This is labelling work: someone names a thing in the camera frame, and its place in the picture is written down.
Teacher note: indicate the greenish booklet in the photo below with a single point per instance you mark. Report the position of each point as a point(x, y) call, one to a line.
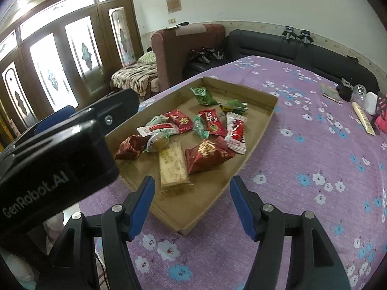
point(331, 93)

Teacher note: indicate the shallow cardboard box tray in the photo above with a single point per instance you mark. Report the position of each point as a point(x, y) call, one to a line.
point(199, 199)

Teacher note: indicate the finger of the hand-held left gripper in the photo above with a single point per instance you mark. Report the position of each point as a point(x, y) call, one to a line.
point(118, 108)

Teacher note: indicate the small green-clear candy packet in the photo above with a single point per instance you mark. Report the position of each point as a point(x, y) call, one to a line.
point(200, 127)

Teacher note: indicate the small black object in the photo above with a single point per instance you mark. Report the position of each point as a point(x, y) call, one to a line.
point(345, 92)

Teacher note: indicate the black items on seat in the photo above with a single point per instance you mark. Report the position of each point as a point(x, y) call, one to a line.
point(207, 56)

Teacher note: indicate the clear green-topped pastry packet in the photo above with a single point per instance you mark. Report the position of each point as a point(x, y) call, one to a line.
point(157, 143)

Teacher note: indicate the black clip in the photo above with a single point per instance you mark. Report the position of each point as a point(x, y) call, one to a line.
point(304, 37)
point(289, 33)

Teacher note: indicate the beige long snack packet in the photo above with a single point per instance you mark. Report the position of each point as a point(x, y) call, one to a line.
point(173, 169)

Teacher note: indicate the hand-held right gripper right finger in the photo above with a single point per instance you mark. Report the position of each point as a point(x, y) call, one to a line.
point(242, 210)

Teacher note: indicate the large red snack packet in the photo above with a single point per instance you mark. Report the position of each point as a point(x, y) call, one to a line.
point(208, 155)

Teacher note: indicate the brown armchair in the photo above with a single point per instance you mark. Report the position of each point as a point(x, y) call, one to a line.
point(178, 48)

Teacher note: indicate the yellow packet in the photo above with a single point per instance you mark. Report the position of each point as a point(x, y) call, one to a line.
point(362, 118)

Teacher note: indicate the paper notice on wall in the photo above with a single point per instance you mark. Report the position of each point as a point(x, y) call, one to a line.
point(173, 4)

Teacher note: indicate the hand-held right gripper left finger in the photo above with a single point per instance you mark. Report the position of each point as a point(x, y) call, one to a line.
point(142, 207)

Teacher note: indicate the wooden glass-panel door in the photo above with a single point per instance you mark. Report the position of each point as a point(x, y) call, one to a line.
point(60, 57)

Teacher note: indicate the white and red snack packet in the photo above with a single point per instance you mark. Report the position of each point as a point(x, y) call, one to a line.
point(157, 129)
point(236, 133)

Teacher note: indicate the blue chair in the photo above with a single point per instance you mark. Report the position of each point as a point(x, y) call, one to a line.
point(56, 119)

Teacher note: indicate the purple floral blanket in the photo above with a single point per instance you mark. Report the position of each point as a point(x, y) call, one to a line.
point(302, 163)

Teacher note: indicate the green snack packet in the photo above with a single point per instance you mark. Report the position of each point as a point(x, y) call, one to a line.
point(204, 96)
point(234, 106)

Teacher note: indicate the patterned brown blanket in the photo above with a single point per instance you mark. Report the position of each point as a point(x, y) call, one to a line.
point(133, 78)

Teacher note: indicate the black leather sofa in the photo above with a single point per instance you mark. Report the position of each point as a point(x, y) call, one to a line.
point(290, 53)

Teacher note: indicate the red pyramid snack packet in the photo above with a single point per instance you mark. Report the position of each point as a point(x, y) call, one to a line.
point(130, 148)

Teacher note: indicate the pink cloth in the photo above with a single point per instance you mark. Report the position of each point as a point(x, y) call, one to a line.
point(54, 231)

